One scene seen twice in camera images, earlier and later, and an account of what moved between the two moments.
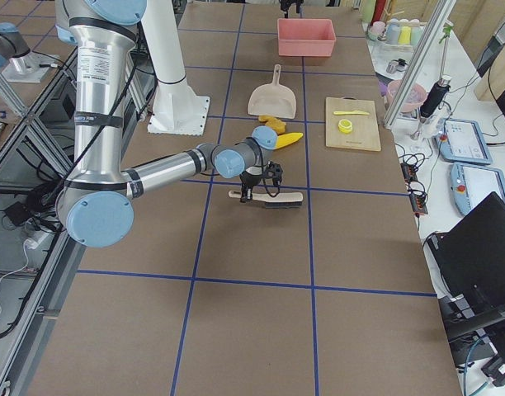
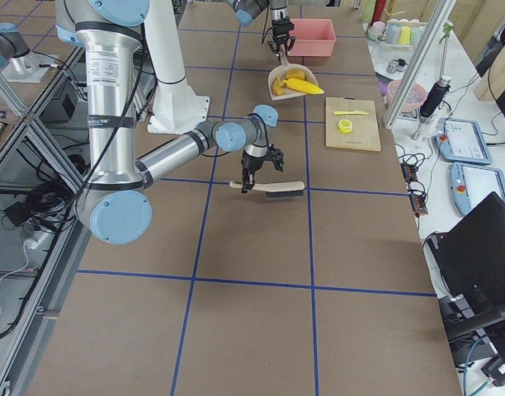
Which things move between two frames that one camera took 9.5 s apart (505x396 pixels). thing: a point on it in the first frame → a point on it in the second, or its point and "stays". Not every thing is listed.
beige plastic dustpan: [274, 100] → [280, 71]
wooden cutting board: [351, 123] stays
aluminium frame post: [418, 61] stays
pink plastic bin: [305, 37] stays
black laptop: [475, 265] stays
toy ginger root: [278, 124] → [277, 86]
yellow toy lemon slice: [345, 125] stays
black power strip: [415, 189] stays
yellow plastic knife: [351, 112] stays
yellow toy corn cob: [286, 139] → [304, 86]
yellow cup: [404, 35] stays
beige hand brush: [281, 200] → [283, 190]
